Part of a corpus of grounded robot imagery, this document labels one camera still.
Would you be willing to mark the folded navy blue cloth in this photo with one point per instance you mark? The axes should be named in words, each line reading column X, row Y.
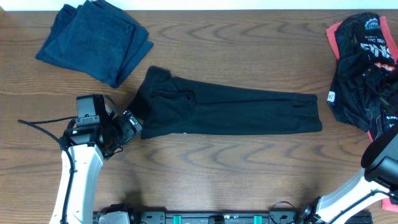
column 98, row 39

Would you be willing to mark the black t-shirt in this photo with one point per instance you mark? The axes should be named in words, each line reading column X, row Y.
column 169, row 104

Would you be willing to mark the black mounting rail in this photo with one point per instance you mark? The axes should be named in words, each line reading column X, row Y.
column 217, row 218

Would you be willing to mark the black printed jersey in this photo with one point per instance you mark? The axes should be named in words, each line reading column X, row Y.
column 363, row 91

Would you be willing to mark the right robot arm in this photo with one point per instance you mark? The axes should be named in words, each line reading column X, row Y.
column 375, row 181

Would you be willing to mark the red cloth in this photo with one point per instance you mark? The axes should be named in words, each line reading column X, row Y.
column 386, row 204

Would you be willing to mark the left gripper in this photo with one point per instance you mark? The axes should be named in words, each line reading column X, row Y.
column 129, row 131

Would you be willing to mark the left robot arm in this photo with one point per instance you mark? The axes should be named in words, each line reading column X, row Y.
column 89, row 144

